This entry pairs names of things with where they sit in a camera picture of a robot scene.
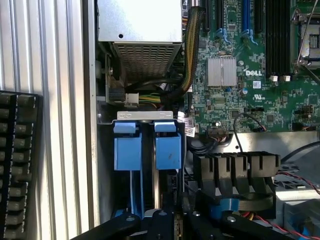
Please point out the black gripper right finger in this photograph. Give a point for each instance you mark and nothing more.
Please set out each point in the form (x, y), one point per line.
(240, 225)

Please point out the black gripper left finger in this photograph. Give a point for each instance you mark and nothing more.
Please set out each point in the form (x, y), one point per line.
(130, 225)

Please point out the black RAM slot bank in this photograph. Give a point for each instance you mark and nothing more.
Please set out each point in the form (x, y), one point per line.
(277, 37)

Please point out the blue expansion slot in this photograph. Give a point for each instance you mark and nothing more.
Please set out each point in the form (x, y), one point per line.
(246, 15)

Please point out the black expansion slot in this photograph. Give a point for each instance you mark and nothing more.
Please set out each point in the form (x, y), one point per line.
(258, 15)
(220, 13)
(207, 15)

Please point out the black plastic fan shroud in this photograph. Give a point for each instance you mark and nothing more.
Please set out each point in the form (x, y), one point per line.
(237, 165)

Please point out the green Dell motherboard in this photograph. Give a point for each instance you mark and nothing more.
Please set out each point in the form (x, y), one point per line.
(262, 105)

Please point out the black computer keyboard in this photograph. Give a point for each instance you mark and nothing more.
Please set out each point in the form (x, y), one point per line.
(17, 162)

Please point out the grey open PC case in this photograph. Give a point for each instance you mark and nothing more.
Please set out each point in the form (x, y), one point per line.
(90, 100)

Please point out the silver chipset heatsink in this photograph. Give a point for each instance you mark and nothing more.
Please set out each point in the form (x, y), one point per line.
(221, 71)

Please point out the metal CPU socket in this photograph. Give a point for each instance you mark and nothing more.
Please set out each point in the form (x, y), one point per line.
(308, 37)

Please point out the silver power supply box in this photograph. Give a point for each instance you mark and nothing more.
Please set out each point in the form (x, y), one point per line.
(140, 22)

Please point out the silver disk bay bracket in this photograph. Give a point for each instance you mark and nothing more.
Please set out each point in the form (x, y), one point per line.
(145, 116)

